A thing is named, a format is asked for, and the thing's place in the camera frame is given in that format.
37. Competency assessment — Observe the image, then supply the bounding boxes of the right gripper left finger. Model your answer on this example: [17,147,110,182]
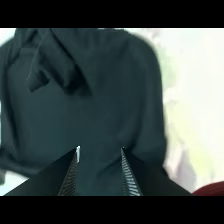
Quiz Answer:
[3,145,82,197]

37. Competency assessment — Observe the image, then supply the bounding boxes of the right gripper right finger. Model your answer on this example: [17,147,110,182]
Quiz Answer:
[120,146,193,197]

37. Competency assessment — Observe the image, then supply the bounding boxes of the black garment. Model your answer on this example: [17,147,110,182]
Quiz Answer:
[0,27,169,197]

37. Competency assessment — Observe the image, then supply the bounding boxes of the red garment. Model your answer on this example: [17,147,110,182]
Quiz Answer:
[192,180,224,197]

